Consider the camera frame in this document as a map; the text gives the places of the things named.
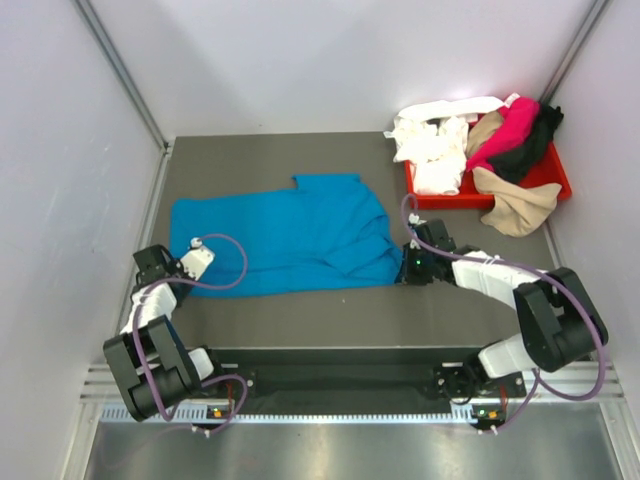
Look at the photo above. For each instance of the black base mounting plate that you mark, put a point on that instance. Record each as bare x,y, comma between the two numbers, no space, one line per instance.
353,381

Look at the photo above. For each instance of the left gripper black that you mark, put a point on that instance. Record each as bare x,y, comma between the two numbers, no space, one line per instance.
175,267

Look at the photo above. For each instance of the beige t shirt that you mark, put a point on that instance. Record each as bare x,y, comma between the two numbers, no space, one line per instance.
518,210

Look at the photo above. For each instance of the white t shirt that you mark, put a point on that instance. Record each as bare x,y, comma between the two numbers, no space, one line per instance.
432,138

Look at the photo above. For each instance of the black t shirt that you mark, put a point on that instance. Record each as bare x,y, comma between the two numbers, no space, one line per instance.
514,165

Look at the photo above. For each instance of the blue t shirt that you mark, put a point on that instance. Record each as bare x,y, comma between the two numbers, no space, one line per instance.
328,232

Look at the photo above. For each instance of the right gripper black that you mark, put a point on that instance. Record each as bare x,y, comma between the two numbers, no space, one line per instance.
407,276

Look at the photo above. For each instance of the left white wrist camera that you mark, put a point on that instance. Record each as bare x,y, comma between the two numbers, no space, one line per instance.
195,262

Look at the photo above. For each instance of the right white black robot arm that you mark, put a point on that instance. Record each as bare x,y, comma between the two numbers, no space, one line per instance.
558,322

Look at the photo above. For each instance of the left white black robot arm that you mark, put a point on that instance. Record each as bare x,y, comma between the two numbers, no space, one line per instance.
152,368

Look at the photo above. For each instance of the pink t shirt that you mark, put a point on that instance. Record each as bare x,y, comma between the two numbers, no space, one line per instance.
500,131

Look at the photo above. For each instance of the red plastic bin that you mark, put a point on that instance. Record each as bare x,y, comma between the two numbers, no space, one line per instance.
549,168

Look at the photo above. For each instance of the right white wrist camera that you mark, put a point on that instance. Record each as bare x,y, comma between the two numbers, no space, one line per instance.
414,220

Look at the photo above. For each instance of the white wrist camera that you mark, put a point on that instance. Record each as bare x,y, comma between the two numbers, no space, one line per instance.
195,262
414,220

